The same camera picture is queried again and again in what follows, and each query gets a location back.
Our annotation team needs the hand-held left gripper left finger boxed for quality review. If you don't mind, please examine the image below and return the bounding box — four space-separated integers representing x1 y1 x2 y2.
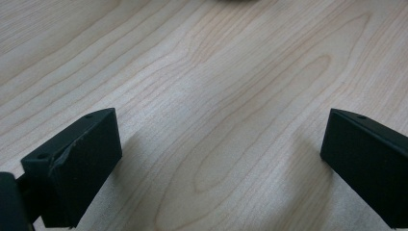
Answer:
20 108 123 229

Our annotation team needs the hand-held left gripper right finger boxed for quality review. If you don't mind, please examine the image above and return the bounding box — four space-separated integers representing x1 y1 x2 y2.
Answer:
319 108 408 229

